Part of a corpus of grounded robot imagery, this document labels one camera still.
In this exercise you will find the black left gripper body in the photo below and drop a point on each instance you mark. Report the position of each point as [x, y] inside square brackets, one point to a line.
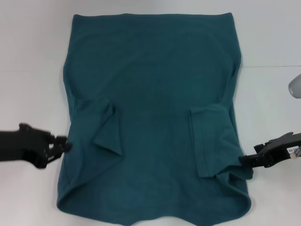
[21, 146]

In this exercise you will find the blue shirt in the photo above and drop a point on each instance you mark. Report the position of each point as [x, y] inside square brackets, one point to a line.
[152, 82]

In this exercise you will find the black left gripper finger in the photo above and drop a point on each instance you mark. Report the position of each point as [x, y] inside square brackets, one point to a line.
[67, 147]
[60, 141]

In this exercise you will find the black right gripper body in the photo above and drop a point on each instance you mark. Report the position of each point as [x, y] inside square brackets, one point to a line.
[279, 150]

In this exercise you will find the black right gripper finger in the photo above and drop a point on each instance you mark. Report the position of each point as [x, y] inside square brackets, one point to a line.
[250, 161]

